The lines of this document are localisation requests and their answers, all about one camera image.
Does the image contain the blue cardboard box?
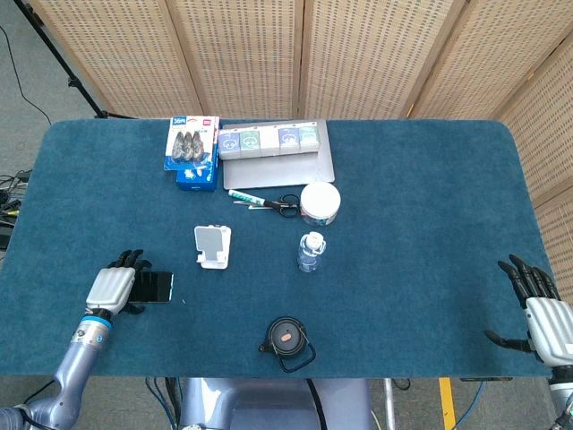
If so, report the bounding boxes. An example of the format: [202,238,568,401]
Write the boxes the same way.
[175,160,218,193]

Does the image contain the metal table leg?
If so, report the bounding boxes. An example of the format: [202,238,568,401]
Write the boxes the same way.
[383,378,398,430]

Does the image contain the yellow floor tape strip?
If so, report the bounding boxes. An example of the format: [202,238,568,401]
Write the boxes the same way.
[438,378,457,430]

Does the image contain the white phone stand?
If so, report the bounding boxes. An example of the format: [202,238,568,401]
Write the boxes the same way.
[193,225,233,270]

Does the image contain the wicker folding screen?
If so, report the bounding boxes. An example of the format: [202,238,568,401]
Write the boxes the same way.
[26,0,573,310]

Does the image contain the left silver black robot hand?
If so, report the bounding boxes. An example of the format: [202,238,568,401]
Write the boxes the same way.
[85,249,153,321]

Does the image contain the grey closed laptop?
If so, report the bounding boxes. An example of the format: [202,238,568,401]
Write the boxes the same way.
[222,118,336,191]

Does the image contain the silver-blue robot torso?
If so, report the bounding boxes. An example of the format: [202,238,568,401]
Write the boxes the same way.
[178,378,375,430]

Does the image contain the white green marker pen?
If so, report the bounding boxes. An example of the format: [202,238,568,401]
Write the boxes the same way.
[227,189,266,205]

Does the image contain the blue carpet table cover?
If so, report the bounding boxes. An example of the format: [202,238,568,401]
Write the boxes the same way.
[0,118,560,380]

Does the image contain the clear jar with white lid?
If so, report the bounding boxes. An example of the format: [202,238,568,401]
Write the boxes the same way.
[299,182,341,227]

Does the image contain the binder clip blister pack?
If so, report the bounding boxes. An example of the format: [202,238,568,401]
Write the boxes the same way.
[163,115,220,172]

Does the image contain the black floor cable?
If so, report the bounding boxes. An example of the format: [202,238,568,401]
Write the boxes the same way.
[0,25,53,126]

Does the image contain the black teapot with handle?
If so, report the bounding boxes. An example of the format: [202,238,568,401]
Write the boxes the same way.
[258,316,317,374]

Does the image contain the tissue pack green print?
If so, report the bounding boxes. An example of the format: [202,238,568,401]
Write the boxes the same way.
[239,127,262,159]
[298,125,321,154]

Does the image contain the clear plastic water bottle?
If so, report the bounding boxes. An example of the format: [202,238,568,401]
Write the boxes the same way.
[297,231,327,273]

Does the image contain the tissue pack purple print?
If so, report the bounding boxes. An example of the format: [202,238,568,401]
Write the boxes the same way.
[218,128,243,161]
[278,125,302,156]

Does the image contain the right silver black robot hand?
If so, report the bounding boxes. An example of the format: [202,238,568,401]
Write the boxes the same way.
[484,254,573,368]

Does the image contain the plain white tissue pack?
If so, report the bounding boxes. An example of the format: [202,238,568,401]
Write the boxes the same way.
[259,126,281,158]

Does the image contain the power strip with cables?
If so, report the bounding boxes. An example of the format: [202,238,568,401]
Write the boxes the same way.
[0,168,33,252]

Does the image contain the black handled scissors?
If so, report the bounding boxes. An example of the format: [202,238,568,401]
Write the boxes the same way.
[262,193,300,219]

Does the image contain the black tripod stand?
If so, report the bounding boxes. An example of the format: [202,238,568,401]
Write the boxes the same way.
[13,0,135,120]

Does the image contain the black smartphone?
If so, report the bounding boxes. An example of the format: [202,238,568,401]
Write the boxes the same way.
[128,271,175,305]

